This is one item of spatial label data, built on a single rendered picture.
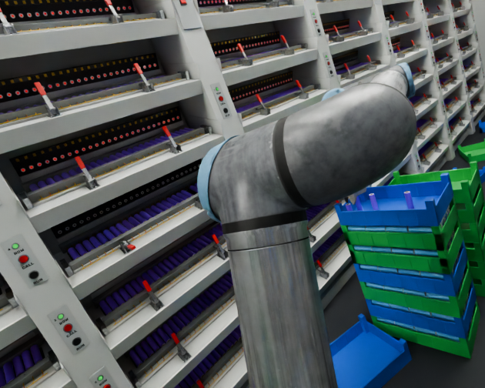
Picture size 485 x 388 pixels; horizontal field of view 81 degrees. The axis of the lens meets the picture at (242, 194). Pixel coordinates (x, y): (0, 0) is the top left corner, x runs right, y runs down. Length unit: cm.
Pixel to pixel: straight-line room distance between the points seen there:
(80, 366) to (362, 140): 82
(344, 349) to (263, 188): 105
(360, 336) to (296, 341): 99
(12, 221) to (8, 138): 19
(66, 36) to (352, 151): 79
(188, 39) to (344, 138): 83
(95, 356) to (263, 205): 69
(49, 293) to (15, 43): 59
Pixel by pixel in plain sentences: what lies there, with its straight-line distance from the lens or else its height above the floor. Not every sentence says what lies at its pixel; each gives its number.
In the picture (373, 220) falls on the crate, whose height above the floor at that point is 50.
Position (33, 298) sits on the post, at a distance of 85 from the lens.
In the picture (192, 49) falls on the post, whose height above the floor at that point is 122.
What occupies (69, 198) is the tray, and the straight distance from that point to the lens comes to 84.
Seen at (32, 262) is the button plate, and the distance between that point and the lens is 83.
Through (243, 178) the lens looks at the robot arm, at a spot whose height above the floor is 88.
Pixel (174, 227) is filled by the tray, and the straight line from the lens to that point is 90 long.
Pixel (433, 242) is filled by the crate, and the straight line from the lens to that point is 100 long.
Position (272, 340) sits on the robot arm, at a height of 71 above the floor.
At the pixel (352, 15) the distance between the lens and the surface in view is 225.
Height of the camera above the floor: 94
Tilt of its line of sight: 13 degrees down
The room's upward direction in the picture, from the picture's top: 22 degrees counter-clockwise
